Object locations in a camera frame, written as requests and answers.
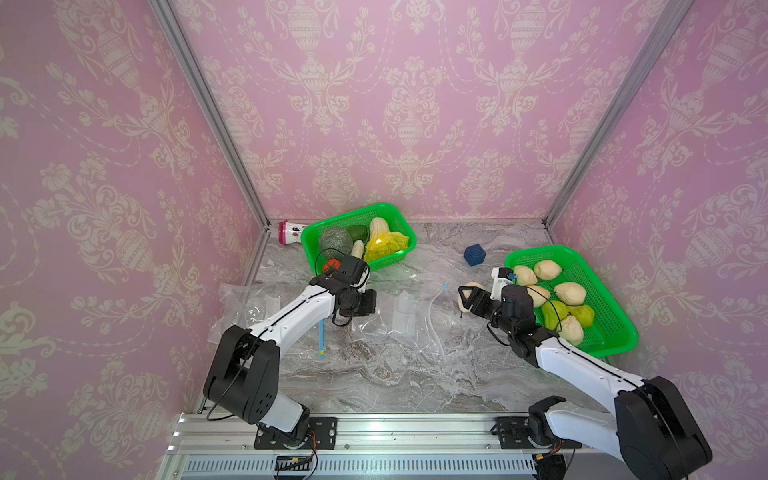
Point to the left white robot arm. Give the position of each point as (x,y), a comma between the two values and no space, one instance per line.
(244,375)

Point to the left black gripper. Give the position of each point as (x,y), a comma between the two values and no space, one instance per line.
(370,307)

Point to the dark green melon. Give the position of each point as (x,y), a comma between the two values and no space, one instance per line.
(335,243)

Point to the green avocado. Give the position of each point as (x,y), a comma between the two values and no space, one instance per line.
(358,232)

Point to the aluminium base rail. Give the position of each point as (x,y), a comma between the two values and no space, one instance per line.
(370,446)

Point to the empty green basket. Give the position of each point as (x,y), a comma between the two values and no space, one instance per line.
(612,332)

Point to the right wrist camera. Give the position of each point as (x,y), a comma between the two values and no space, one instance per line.
(501,277)

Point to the cream pear outside bag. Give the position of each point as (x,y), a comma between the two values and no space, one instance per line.
(524,276)

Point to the cream pear from bag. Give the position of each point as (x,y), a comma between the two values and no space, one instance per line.
(571,293)

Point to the clear zip-top bag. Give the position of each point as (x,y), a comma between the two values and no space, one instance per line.
(427,354)
(240,309)

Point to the yellow-green lettuce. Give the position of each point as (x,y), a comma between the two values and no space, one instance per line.
(385,244)

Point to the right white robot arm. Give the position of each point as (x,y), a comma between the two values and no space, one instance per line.
(600,384)

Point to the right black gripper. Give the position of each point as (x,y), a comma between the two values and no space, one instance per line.
(482,302)

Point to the pale cucumber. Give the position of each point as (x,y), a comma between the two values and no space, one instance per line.
(358,249)

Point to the red tomato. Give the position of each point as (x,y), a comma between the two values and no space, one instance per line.
(331,265)

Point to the pink white bottle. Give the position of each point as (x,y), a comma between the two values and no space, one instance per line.
(290,232)

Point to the green basket with produce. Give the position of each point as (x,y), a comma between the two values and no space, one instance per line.
(362,216)

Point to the blue cube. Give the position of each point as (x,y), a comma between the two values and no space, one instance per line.
(474,255)

